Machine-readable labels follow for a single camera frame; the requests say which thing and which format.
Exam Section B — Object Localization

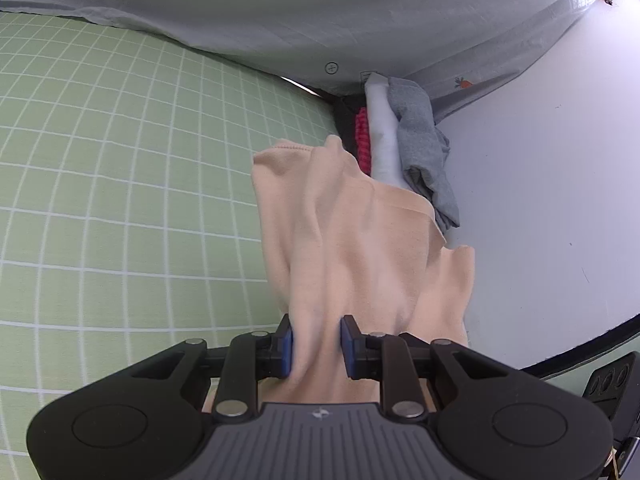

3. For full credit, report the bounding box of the red knitted garment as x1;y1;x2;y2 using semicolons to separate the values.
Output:
353;106;373;177

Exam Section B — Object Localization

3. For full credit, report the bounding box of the peach sweatshirt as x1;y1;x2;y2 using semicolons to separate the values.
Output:
202;135;476;413

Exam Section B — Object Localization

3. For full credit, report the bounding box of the green grid mat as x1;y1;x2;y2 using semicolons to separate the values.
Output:
0;10;342;480

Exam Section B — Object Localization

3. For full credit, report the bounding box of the grey printed sheet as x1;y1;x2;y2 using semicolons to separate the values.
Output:
0;0;612;123

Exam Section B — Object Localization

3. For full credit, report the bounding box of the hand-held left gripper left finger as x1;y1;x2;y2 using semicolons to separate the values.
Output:
131;314;294;420

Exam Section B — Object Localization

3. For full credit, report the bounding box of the folded white garment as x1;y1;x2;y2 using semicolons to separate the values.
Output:
364;72;412;191

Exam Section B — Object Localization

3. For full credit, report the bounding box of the black folded garment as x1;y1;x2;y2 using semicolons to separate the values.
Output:
331;96;368;157

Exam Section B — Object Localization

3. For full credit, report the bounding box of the folded grey garment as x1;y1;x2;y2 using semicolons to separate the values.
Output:
386;76;461;231

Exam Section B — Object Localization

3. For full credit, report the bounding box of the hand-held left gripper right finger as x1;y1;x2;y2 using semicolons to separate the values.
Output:
340;314;509;420

